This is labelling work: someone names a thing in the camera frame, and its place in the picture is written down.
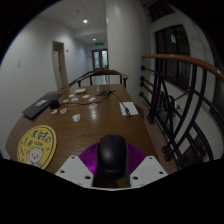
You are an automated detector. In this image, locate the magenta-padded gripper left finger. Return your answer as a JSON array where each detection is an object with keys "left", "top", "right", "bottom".
[{"left": 54, "top": 142, "right": 101, "bottom": 188}]

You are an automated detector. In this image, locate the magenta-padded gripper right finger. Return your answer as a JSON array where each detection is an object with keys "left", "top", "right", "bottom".
[{"left": 125, "top": 142, "right": 169, "bottom": 189}]

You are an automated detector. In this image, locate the black computer mouse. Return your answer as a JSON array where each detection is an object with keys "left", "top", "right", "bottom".
[{"left": 95, "top": 134, "right": 129, "bottom": 177}]

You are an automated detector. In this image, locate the round yellow printed mouse pad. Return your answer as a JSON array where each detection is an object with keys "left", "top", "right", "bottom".
[{"left": 16, "top": 124, "right": 58, "bottom": 170}]

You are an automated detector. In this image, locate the white power strip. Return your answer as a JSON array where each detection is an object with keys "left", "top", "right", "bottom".
[{"left": 119, "top": 101, "right": 139, "bottom": 117}]

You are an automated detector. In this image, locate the small black box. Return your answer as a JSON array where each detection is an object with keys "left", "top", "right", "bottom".
[{"left": 49, "top": 99, "right": 61, "bottom": 110}]

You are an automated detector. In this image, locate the dark closed laptop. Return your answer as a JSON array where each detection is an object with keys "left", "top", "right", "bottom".
[{"left": 21, "top": 93, "right": 65, "bottom": 120}]

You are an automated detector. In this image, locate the wooden chair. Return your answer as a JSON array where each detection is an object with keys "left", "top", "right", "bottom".
[{"left": 77, "top": 68, "right": 129, "bottom": 89}]

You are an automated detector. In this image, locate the white open side door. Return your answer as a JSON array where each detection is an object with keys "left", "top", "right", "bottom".
[{"left": 51, "top": 40, "right": 70, "bottom": 90}]

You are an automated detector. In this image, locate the glass double door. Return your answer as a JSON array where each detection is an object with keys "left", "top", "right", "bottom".
[{"left": 91, "top": 49, "right": 110, "bottom": 71}]

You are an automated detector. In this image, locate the dark framed window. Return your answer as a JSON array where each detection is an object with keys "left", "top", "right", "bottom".
[{"left": 154, "top": 24, "right": 193, "bottom": 92}]

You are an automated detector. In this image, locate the black railing with wooden handrail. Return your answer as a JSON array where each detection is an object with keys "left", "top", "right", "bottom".
[{"left": 139, "top": 53, "right": 224, "bottom": 171}]

